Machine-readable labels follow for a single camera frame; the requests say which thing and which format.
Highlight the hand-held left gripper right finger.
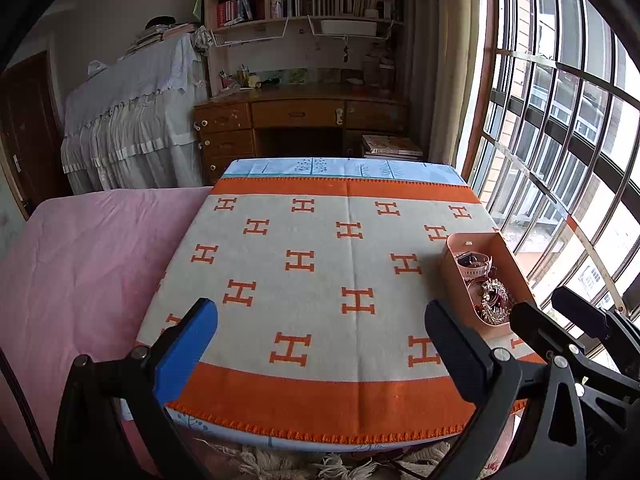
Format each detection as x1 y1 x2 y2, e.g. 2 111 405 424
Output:
424 300 587 480

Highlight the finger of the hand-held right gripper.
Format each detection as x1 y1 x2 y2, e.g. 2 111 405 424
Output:
550 286 613 338
509 300 587 361

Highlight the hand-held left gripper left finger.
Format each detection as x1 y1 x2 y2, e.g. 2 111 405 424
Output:
52 298 219 480

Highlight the silver leaf hair comb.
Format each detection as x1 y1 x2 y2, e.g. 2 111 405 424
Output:
477 277 516 325

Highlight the pink jewelry box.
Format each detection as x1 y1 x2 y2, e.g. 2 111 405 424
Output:
440 232 536 337

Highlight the pink bed sheet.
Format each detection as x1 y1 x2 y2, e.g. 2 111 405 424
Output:
0 186 213 480

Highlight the orange patterned blanket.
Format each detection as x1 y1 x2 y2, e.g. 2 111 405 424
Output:
135 177 551 438

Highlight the metal window grille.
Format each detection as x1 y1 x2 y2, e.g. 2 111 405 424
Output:
470 0 640 361

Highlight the stack of books under desk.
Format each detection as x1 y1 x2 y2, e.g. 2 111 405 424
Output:
361 134 425 161

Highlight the white lace covered furniture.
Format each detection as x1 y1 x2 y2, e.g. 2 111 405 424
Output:
60 30 208 195

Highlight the wooden desk with drawers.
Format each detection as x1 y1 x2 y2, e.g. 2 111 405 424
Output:
192 85 411 186

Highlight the dark wooden door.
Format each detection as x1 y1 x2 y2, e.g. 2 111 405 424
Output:
0 50 68 221

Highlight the pale curtain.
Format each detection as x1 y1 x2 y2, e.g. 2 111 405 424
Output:
407 0 488 168

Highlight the pile of books on cover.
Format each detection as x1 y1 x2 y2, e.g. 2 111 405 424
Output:
127 17 201 53

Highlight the white oblong tray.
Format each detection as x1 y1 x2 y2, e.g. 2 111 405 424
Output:
320 20 378 37

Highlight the row of shelved books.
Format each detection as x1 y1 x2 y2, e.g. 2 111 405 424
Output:
217 0 401 26

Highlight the white wire basket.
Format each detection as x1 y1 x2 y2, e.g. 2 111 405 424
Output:
307 14 396 41
207 16 290 47

